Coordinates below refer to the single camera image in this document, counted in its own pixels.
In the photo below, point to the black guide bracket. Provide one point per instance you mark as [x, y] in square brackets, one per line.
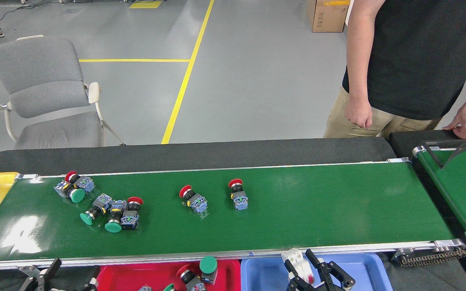
[433, 155]

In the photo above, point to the white circuit breaker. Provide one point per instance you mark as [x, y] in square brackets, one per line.
[297, 262]

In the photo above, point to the long green conveyor belt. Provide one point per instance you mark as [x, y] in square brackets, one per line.
[297, 210]

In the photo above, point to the person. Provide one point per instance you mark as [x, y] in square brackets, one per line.
[419, 60]

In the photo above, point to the grey office chair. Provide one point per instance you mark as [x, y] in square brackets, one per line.
[39, 68]

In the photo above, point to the blue plastic tray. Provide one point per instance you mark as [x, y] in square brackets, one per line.
[362, 270]

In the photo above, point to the person's right hand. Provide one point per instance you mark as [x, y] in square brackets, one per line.
[358, 113]

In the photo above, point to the cardboard box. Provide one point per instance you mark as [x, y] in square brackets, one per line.
[326, 18]

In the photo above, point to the green mushroom push button switch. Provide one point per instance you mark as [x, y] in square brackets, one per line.
[113, 226]
[208, 264]
[77, 195]
[170, 287]
[86, 219]

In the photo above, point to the person's right forearm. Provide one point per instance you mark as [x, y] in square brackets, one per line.
[360, 68]

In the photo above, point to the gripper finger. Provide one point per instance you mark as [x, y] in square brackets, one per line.
[297, 287]
[47, 277]
[334, 275]
[92, 285]

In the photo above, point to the red plastic tray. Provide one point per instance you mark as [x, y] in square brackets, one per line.
[136, 275]

